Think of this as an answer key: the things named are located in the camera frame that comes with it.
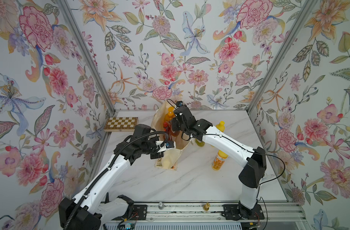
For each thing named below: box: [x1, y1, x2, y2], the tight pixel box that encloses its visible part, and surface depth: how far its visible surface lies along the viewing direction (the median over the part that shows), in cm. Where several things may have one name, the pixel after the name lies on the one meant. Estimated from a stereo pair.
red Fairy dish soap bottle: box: [163, 121, 169, 132], surface depth 90 cm
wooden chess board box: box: [103, 116, 139, 132], surface depth 112 cm
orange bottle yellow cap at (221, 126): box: [215, 120, 226, 133], surface depth 86 cm
